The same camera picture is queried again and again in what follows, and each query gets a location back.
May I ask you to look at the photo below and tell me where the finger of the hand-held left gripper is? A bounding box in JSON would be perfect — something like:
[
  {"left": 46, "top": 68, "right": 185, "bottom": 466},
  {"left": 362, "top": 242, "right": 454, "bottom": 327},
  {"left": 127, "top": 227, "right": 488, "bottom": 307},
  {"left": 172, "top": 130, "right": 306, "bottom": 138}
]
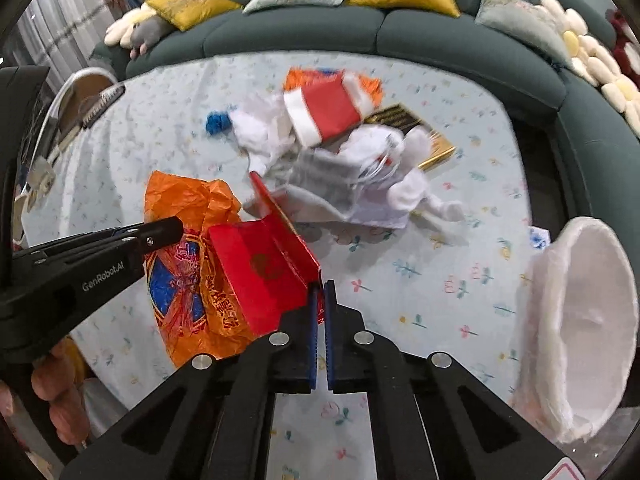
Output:
[{"left": 114, "top": 216, "right": 184, "bottom": 256}]

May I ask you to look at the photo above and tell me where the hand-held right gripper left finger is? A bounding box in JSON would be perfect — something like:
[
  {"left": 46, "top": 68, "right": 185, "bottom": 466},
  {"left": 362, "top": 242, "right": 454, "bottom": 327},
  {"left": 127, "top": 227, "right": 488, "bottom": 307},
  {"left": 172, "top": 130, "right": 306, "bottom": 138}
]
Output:
[{"left": 60, "top": 282, "right": 321, "bottom": 480}]

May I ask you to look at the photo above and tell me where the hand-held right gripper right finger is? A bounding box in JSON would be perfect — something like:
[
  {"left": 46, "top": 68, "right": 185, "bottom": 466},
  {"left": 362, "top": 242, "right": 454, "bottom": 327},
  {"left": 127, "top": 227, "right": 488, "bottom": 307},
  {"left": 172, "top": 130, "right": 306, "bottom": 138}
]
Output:
[{"left": 324, "top": 280, "right": 586, "bottom": 480}]

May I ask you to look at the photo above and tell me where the orange printed plastic bag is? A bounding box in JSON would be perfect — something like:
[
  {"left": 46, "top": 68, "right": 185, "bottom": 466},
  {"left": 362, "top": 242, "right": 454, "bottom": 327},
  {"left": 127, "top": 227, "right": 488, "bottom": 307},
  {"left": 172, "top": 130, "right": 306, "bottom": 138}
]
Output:
[{"left": 144, "top": 170, "right": 262, "bottom": 368}]

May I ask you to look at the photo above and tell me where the red paper box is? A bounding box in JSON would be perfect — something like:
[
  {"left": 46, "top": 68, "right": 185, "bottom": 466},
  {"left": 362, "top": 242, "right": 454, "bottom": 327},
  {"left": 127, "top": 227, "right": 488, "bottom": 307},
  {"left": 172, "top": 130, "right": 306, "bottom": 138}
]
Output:
[{"left": 207, "top": 172, "right": 321, "bottom": 336}]

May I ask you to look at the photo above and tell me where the yellow sign board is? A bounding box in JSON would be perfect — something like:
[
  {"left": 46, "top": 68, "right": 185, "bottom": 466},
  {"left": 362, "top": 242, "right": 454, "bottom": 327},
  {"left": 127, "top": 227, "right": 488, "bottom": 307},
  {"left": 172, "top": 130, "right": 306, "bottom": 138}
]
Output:
[{"left": 362, "top": 102, "right": 458, "bottom": 171}]

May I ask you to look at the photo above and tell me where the white plastic bag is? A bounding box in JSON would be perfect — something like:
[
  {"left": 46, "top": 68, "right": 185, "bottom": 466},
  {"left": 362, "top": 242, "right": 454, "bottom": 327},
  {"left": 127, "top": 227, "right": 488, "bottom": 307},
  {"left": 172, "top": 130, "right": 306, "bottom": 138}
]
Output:
[{"left": 510, "top": 216, "right": 640, "bottom": 443}]

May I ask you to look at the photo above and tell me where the person's left hand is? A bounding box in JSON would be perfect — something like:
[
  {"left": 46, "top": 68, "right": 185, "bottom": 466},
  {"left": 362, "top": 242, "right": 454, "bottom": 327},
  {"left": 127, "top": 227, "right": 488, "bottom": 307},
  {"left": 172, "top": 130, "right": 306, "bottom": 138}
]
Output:
[{"left": 29, "top": 337, "right": 92, "bottom": 448}]

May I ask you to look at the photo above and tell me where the floral light blue tablecloth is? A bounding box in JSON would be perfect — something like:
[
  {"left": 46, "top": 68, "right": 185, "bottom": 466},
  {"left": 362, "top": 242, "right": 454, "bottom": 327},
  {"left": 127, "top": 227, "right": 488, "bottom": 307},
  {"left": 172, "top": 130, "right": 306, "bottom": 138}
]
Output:
[{"left": 15, "top": 52, "right": 533, "bottom": 480}]

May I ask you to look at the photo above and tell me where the small blue crumpled scrap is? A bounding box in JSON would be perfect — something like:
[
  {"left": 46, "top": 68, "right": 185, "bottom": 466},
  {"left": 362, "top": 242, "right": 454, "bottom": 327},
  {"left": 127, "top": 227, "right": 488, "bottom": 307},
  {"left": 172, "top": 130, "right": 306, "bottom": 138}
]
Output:
[{"left": 206, "top": 111, "right": 232, "bottom": 136}]

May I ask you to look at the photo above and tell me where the white chair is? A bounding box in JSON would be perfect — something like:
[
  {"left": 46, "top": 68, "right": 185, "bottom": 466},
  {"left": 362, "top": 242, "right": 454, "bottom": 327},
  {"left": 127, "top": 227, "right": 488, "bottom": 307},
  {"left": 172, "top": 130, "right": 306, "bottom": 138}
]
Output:
[{"left": 40, "top": 67, "right": 118, "bottom": 173}]

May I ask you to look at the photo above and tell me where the crumpled white tissue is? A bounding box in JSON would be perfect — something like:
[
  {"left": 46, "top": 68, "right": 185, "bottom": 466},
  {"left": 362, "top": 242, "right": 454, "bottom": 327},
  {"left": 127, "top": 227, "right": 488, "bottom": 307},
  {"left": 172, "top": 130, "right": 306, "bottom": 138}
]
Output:
[{"left": 227, "top": 97, "right": 301, "bottom": 173}]

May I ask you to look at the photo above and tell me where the grey mesh pouch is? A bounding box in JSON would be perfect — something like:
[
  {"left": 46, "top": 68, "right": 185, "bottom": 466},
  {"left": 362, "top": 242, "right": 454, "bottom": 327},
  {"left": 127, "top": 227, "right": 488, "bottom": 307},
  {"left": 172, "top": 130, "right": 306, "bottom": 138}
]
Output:
[{"left": 265, "top": 150, "right": 416, "bottom": 231}]

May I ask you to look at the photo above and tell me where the white fluffy cloth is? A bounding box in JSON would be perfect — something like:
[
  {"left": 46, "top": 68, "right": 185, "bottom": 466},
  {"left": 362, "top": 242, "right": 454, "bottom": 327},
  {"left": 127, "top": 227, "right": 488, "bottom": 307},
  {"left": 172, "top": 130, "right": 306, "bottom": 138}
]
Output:
[{"left": 340, "top": 125, "right": 466, "bottom": 223}]

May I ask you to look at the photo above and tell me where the grey plush toy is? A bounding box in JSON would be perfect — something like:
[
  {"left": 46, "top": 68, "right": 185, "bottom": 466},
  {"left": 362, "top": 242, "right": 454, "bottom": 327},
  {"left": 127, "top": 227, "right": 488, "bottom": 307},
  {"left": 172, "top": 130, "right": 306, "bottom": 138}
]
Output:
[{"left": 129, "top": 15, "right": 175, "bottom": 59}]

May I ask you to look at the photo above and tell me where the white flower pillow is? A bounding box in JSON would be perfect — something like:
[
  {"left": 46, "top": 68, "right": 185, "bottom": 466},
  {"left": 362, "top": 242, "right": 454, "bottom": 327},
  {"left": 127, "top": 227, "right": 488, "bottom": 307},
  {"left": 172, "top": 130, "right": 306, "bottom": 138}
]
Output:
[
  {"left": 539, "top": 0, "right": 613, "bottom": 86},
  {"left": 104, "top": 2, "right": 161, "bottom": 47},
  {"left": 597, "top": 67, "right": 640, "bottom": 136}
]

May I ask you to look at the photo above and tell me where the red and white packet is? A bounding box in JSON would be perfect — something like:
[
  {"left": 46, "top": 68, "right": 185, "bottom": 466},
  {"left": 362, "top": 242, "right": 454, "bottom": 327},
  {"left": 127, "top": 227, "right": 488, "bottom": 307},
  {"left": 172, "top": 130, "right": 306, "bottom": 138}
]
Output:
[{"left": 282, "top": 72, "right": 376, "bottom": 148}]

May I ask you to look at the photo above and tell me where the sheer white curtain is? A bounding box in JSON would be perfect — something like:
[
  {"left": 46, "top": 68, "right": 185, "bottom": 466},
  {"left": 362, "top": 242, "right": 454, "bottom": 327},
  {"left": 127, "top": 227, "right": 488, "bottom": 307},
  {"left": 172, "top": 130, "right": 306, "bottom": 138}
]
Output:
[{"left": 17, "top": 0, "right": 147, "bottom": 92}]

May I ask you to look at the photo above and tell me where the dark green sofa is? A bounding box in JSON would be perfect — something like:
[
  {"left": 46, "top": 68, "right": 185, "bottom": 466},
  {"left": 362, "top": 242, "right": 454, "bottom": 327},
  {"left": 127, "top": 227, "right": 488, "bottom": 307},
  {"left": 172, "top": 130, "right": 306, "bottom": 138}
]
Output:
[{"left": 90, "top": 0, "right": 640, "bottom": 241}]

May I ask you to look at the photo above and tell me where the dark red plush bear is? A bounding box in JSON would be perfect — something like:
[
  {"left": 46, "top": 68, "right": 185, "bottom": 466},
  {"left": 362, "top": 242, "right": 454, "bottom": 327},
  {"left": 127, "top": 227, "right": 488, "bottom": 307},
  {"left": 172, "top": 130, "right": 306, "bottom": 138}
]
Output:
[{"left": 606, "top": 9, "right": 640, "bottom": 73}]

